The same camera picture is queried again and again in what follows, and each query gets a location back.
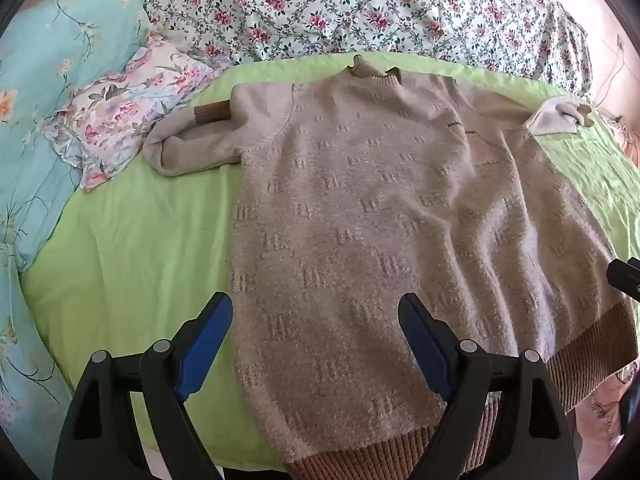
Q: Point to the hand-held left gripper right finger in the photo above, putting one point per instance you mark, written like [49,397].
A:
[425,345]

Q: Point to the green bed sheet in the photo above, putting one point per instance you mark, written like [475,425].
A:
[140,240]

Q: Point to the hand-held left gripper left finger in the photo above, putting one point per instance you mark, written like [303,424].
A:
[207,340]

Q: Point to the person's pink patterned clothing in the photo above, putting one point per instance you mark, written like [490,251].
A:
[600,420]

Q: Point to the beige knit sweater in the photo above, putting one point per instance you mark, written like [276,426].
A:
[380,200]

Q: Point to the light blue floral quilt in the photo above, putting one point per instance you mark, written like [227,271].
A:
[60,45]

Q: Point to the pastel floral pillow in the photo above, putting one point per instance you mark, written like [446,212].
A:
[130,100]

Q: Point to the white red-flowered quilt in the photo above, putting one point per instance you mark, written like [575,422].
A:
[350,5]

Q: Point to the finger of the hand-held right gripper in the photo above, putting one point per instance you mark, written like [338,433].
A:
[625,277]

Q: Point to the wall socket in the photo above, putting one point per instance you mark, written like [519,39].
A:
[621,42]

